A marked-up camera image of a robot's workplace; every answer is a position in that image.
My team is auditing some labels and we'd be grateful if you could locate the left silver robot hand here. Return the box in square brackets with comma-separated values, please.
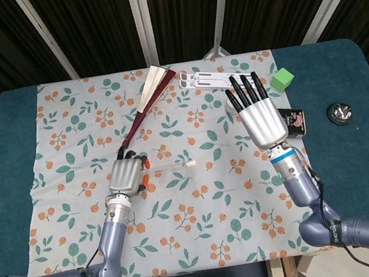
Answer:
[102, 143, 155, 198]

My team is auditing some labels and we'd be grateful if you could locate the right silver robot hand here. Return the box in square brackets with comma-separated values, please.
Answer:
[223, 67, 291, 154]

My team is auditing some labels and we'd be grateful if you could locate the clear glass tube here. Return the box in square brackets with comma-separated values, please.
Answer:
[145, 161, 193, 180]

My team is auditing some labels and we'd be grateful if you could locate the black luncheon meat can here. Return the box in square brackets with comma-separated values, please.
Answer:
[277, 104, 309, 140]

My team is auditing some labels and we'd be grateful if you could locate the small white jar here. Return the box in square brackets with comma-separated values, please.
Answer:
[223, 96, 240, 117]

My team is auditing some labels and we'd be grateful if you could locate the green cube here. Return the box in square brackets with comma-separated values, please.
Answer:
[267, 65, 297, 94]

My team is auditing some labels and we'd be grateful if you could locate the metal call bell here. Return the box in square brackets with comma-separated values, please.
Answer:
[325, 100, 355, 127]

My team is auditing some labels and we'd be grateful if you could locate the dark red folding fan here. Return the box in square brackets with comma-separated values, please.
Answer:
[109, 61, 188, 153]

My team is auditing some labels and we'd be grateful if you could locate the orange fruit print tablecloth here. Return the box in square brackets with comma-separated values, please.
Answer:
[1, 42, 340, 277]

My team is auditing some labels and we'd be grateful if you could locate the teal table cover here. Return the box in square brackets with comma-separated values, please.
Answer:
[0, 32, 369, 277]

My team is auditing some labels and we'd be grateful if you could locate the wooden board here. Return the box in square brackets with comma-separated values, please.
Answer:
[265, 256, 300, 277]

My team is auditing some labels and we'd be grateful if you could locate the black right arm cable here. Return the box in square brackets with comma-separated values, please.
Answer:
[305, 151, 369, 277]

